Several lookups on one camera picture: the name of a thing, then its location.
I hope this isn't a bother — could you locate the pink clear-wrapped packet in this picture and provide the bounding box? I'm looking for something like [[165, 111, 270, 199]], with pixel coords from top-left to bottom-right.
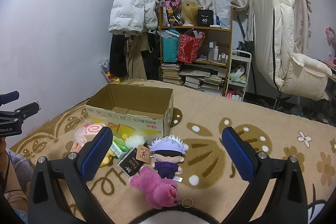
[[70, 127, 87, 153]]

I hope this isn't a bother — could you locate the yellow plush toy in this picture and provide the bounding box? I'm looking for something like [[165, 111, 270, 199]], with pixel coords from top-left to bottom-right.
[[100, 149, 116, 168]]

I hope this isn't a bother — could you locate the pink swirl roll plush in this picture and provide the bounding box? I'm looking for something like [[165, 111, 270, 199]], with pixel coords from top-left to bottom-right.
[[84, 123, 105, 142]]

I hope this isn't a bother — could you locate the black Face tissue pack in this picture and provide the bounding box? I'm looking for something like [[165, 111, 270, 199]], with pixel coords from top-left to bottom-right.
[[117, 148, 145, 177]]

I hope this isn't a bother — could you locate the green tissue pack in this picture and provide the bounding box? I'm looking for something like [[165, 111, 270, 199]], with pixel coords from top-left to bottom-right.
[[110, 136, 130, 159]]

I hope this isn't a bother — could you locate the white fluffy bee plush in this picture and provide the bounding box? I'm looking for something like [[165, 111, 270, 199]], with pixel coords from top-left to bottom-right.
[[122, 134, 146, 149]]

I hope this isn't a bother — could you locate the pink strawberry bear plush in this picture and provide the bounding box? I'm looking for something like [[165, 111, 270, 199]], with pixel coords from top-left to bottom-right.
[[129, 166, 179, 209]]

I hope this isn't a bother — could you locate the white-haired blindfolded doll plush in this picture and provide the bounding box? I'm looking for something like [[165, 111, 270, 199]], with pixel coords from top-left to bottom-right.
[[149, 135, 189, 180]]

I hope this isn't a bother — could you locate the brown paper hang tag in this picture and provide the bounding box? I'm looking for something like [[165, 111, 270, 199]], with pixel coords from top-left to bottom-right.
[[136, 145, 152, 165]]

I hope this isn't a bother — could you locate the open cardboard box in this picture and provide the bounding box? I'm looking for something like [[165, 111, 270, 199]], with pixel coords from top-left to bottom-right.
[[85, 84, 173, 143]]

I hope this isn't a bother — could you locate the white rolling cart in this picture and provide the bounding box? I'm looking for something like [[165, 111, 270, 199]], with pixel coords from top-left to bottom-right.
[[224, 50, 252, 102]]

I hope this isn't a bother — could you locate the beige trench coat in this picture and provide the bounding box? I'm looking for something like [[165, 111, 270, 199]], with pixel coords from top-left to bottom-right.
[[124, 34, 153, 80]]

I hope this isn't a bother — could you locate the pile of magazines right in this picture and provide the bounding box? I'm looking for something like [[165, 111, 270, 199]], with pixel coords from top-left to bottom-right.
[[179, 69, 224, 96]]

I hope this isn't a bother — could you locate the stack of books left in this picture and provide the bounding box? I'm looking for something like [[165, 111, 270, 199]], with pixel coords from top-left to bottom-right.
[[161, 63, 185, 86]]

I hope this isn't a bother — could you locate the white puffer jacket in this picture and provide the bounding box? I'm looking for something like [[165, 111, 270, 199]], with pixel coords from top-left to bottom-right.
[[108, 0, 158, 36]]

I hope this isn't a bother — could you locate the wooden shelf unit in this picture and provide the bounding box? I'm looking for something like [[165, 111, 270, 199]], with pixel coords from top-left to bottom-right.
[[159, 7, 232, 96]]

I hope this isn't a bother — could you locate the teal bag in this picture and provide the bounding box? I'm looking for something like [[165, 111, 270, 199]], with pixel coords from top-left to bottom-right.
[[161, 29, 180, 63]]

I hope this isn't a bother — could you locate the red gift bag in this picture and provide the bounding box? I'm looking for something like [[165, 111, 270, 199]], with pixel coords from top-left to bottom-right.
[[177, 29, 206, 64]]

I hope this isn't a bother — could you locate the cream padded chair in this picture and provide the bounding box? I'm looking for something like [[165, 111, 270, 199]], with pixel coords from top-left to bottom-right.
[[252, 0, 332, 101]]

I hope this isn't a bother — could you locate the pink black graphic bag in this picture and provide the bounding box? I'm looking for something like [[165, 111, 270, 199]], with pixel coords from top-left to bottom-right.
[[161, 0, 182, 27]]

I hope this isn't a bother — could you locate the black box marked 40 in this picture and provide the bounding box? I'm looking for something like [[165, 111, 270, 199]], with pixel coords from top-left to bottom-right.
[[197, 9, 214, 27]]

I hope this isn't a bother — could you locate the blonde wig head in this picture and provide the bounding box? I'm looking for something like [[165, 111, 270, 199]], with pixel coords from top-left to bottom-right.
[[179, 1, 201, 26]]

